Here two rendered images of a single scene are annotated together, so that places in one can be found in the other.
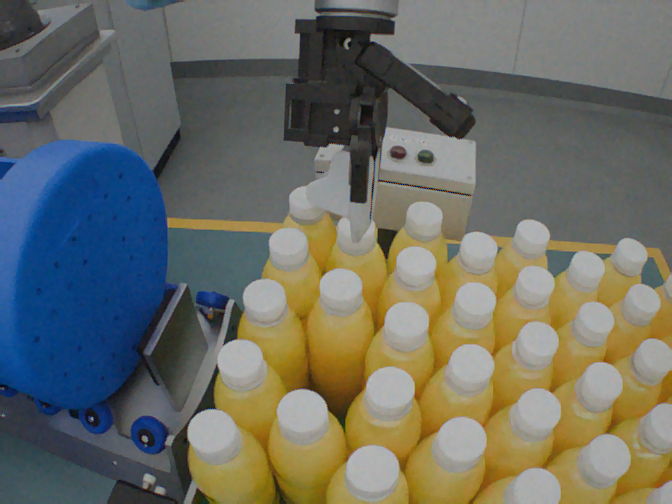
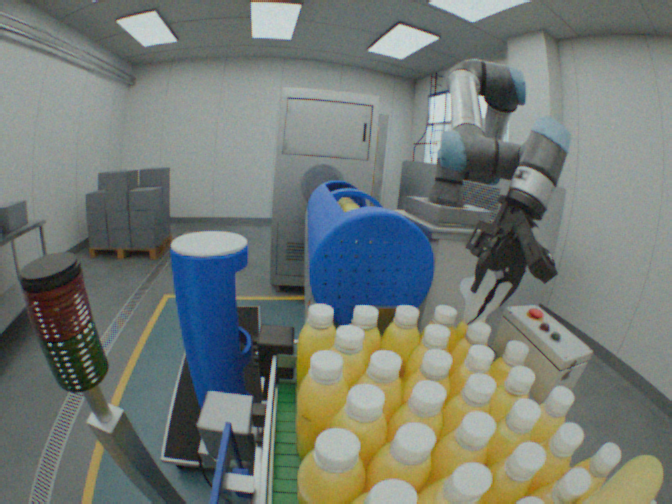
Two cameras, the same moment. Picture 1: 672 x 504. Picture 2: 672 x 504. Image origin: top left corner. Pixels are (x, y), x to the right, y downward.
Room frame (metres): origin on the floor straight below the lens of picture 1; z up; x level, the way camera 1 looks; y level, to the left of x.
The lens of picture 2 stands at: (0.03, -0.29, 1.33)
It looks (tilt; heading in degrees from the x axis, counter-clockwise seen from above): 17 degrees down; 70
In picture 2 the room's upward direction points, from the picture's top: 5 degrees clockwise
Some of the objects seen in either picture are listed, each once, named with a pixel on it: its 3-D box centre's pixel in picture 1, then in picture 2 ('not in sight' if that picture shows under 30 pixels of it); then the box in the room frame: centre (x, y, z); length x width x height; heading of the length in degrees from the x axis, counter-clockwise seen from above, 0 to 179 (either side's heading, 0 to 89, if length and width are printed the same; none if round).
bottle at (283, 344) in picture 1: (275, 360); (395, 362); (0.30, 0.07, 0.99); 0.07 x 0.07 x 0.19
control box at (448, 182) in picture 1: (397, 178); (540, 349); (0.55, -0.08, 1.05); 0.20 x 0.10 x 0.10; 77
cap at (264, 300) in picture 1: (265, 301); (406, 315); (0.30, 0.07, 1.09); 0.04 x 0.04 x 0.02
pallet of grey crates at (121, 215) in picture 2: not in sight; (128, 210); (-1.66, 3.94, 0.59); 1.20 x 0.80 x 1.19; 175
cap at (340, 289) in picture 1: (340, 291); (436, 335); (0.31, 0.00, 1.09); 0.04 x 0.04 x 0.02
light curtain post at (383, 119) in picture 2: not in sight; (371, 232); (0.97, 1.56, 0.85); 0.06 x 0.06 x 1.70; 77
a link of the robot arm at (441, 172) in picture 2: not in sight; (452, 162); (0.82, 0.62, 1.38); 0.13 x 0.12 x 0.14; 142
